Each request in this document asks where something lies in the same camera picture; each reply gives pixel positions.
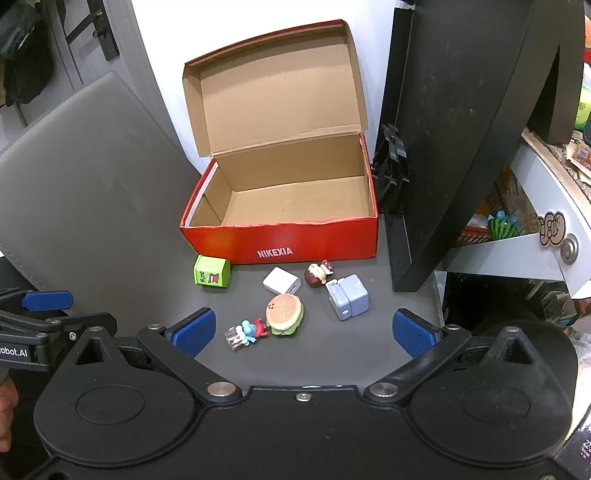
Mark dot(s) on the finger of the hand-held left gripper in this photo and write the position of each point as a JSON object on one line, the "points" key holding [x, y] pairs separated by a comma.
{"points": [[46, 300], [69, 325]]}

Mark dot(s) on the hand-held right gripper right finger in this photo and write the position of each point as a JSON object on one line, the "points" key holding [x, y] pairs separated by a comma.
{"points": [[413, 334]]}

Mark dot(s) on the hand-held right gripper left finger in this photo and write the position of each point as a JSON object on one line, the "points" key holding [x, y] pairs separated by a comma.
{"points": [[194, 331]]}

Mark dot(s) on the blue and red figure toy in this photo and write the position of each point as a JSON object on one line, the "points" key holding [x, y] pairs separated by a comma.
{"points": [[251, 330]]}

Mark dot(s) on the green cube toy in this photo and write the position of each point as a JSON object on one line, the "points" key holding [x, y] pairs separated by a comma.
{"points": [[211, 272]]}

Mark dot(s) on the pale blue block toy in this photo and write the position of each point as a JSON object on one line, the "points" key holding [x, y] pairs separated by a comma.
{"points": [[348, 297]]}

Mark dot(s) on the hamburger toy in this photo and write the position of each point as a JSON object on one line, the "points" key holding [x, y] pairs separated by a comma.
{"points": [[284, 311]]}

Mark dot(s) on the red cardboard shoe box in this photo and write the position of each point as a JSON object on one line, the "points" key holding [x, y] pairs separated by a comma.
{"points": [[277, 244]]}

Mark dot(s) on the person's left hand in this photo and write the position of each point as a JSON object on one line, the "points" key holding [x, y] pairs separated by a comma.
{"points": [[6, 415]]}

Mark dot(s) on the white charger cube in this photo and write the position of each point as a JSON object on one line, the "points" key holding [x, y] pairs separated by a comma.
{"points": [[280, 280]]}

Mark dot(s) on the brown-haired doll figure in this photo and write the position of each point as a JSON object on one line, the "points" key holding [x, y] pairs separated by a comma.
{"points": [[316, 276]]}

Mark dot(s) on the white cabinet drawer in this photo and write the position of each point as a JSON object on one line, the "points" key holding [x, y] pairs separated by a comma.
{"points": [[503, 261]]}

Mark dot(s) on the grey leather chair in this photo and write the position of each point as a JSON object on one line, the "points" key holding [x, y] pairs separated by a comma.
{"points": [[92, 184]]}

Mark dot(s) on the watermelon toy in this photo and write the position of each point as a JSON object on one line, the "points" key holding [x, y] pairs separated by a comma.
{"points": [[503, 227]]}

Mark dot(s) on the bear sticker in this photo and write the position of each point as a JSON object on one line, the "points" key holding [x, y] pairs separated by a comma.
{"points": [[551, 228]]}

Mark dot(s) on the round metal knob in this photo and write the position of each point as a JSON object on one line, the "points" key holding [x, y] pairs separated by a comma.
{"points": [[569, 249]]}

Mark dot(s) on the large black panel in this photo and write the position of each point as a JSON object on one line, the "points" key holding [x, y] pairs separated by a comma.
{"points": [[461, 115]]}

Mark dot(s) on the black hanging bag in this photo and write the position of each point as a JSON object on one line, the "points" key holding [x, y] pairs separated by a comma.
{"points": [[27, 55]]}

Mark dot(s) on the green bottle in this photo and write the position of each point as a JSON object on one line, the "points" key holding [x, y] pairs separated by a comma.
{"points": [[584, 108]]}

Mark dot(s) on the black plastic bracket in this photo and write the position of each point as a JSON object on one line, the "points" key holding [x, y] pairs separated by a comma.
{"points": [[392, 161]]}

